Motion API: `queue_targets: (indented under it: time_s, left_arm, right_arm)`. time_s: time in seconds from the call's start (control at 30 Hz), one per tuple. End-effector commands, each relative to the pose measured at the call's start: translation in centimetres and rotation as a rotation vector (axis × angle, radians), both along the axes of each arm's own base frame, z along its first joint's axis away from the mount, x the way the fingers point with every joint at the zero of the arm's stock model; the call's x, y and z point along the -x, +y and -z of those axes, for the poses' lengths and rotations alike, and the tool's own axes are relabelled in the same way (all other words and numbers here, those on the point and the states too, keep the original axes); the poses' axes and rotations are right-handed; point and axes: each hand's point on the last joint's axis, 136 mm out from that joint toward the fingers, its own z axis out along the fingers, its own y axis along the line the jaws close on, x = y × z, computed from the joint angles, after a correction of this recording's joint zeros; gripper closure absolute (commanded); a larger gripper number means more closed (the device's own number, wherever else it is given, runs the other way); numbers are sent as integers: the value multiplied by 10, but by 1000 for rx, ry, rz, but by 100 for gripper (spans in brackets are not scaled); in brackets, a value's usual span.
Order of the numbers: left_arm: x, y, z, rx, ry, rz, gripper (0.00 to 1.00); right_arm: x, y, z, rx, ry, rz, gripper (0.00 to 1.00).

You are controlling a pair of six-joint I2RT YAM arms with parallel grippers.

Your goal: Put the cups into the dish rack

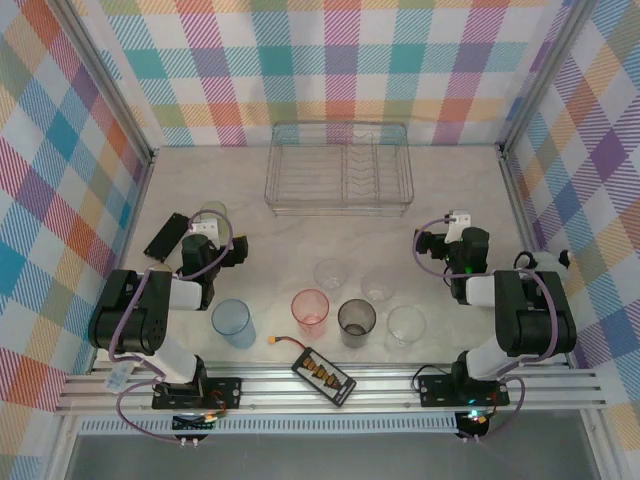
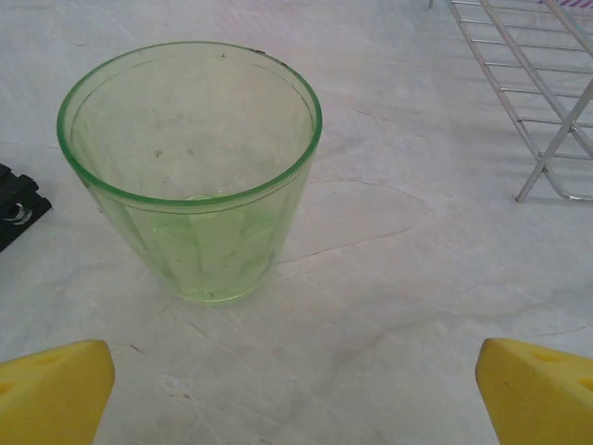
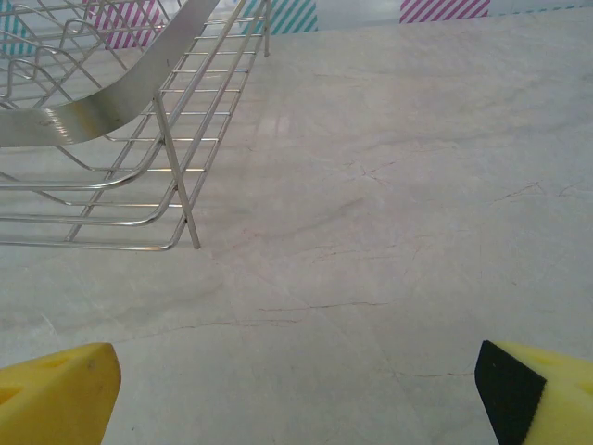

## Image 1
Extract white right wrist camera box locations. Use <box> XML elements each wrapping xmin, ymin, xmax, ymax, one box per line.
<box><xmin>446</xmin><ymin>209</ymin><xmax>474</xmax><ymax>244</ymax></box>

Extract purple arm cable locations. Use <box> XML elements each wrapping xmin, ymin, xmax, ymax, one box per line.
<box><xmin>107</xmin><ymin>208</ymin><xmax>236</xmax><ymax>447</ymax></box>
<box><xmin>412</xmin><ymin>213</ymin><xmax>564</xmax><ymax>444</ymax></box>

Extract black aluminium extrusion piece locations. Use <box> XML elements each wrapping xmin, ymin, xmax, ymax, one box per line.
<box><xmin>143</xmin><ymin>212</ymin><xmax>190</xmax><ymax>261</ymax></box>

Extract pink plastic cup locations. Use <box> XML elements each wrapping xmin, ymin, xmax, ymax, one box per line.
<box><xmin>290</xmin><ymin>288</ymin><xmax>331</xmax><ymax>337</ymax></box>

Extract grey aluminium frame post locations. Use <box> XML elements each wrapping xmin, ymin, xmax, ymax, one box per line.
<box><xmin>498</xmin><ymin>0</ymin><xmax>601</xmax><ymax>156</ymax></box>
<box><xmin>52</xmin><ymin>0</ymin><xmax>156</xmax><ymax>166</ymax></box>

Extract white cable tag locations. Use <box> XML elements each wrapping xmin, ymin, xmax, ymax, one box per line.
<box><xmin>104</xmin><ymin>363</ymin><xmax>136</xmax><ymax>395</ymax></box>

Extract green plastic cup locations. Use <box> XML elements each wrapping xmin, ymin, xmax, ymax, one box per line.
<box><xmin>199</xmin><ymin>200</ymin><xmax>235</xmax><ymax>249</ymax></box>

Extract short clear plastic cup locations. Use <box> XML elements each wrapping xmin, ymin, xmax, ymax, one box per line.
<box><xmin>313</xmin><ymin>257</ymin><xmax>350</xmax><ymax>292</ymax></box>
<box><xmin>360</xmin><ymin>269</ymin><xmax>397</xmax><ymax>303</ymax></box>

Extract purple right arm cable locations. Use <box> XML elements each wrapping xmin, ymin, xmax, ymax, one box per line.
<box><xmin>412</xmin><ymin>213</ymin><xmax>564</xmax><ymax>444</ymax></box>

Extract grey plush toy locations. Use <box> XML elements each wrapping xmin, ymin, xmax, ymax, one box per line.
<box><xmin>514</xmin><ymin>248</ymin><xmax>575</xmax><ymax>274</ymax></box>

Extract black board yellow connectors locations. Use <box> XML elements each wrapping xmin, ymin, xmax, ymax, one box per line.
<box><xmin>291</xmin><ymin>346</ymin><xmax>358</xmax><ymax>409</ymax></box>

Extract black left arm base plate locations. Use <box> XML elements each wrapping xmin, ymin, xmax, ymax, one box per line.
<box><xmin>151</xmin><ymin>375</ymin><xmax>243</xmax><ymax>412</ymax></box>

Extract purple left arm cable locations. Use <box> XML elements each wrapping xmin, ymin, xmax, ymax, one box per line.
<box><xmin>107</xmin><ymin>208</ymin><xmax>236</xmax><ymax>447</ymax></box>

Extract blue plastic cup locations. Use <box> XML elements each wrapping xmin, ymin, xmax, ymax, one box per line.
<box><xmin>210</xmin><ymin>298</ymin><xmax>257</xmax><ymax>350</ymax></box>

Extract red-black cable yellow plug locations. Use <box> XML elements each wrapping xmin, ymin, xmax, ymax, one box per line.
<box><xmin>268</xmin><ymin>335</ymin><xmax>309</xmax><ymax>354</ymax></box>

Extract white slotted cable duct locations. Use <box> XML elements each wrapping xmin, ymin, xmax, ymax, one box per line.
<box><xmin>78</xmin><ymin>416</ymin><xmax>460</xmax><ymax>436</ymax></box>

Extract grey aluminium side rail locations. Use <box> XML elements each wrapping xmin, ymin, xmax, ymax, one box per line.
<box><xmin>112</xmin><ymin>149</ymin><xmax>156</xmax><ymax>274</ymax></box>
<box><xmin>496</xmin><ymin>143</ymin><xmax>549</xmax><ymax>256</ymax></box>

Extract grey plastic cup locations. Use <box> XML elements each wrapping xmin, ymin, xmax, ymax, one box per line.
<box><xmin>337</xmin><ymin>298</ymin><xmax>378</xmax><ymax>350</ymax></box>

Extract aluminium mounting rail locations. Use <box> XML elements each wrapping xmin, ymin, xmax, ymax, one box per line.
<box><xmin>53</xmin><ymin>360</ymin><xmax>609</xmax><ymax>415</ymax></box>

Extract small controller board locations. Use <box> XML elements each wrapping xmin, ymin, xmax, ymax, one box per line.
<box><xmin>171</xmin><ymin>410</ymin><xmax>221</xmax><ymax>435</ymax></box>
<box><xmin>455</xmin><ymin>408</ymin><xmax>490</xmax><ymax>439</ymax></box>

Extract tall clear plastic cup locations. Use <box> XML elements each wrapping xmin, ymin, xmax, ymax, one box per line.
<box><xmin>385</xmin><ymin>304</ymin><xmax>427</xmax><ymax>350</ymax></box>

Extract wire dish rack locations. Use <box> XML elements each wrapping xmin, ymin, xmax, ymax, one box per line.
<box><xmin>263</xmin><ymin>121</ymin><xmax>416</xmax><ymax>217</ymax></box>

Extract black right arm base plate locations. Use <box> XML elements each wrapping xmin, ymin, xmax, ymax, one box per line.
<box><xmin>417</xmin><ymin>373</ymin><xmax>511</xmax><ymax>409</ymax></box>

